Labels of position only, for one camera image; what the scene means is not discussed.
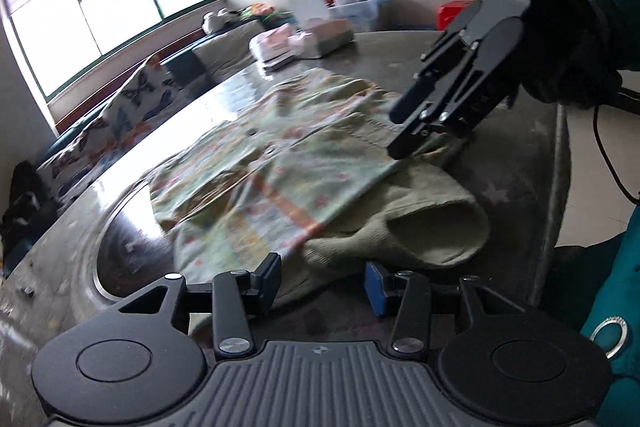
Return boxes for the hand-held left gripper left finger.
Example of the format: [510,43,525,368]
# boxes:
[117,253,282,358]

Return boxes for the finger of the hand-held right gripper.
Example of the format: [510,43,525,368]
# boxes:
[387,107,451,160]
[390,2,483,125]

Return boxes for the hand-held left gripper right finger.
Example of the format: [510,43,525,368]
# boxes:
[365,261,526,355]

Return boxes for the green floral patterned shirt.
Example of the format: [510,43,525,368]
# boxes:
[149,69,491,315]

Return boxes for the person's right forearm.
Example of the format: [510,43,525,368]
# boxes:
[580,0,640,72]

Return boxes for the person's right hand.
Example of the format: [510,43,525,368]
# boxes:
[525,22,623,108]

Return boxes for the red plastic stool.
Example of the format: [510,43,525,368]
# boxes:
[436,0,482,31]

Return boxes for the clear storage box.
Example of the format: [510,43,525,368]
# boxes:
[329,0,392,34]

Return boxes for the tissue pack with white tissue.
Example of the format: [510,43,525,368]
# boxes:
[299,18,355,58]

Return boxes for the round black induction cooktop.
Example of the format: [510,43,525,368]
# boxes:
[91,169,201,310]

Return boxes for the flat white scale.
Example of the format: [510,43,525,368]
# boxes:
[261,56,297,72]

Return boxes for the pink white tissue pack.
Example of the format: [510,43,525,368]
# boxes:
[249,24,302,68]

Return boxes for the orange pink plush toy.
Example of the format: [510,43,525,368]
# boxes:
[239,1,277,22]

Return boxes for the grey pillow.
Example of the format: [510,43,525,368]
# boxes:
[192,31,267,78]

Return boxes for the panda plush toy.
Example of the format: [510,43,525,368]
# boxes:
[202,7,237,34]

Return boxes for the square butterfly print pillow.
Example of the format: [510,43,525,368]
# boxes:
[100,56,185,144]

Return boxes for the blue corner sofa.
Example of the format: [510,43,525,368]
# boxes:
[37,19,268,170]

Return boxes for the person's teal jacket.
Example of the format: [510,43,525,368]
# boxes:
[537,206,640,427]

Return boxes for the black bag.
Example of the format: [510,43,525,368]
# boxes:
[0,159,60,260]

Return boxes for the green framed window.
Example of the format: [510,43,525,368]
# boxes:
[0,0,217,104]

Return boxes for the black cable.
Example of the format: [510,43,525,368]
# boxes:
[592,91,640,204]

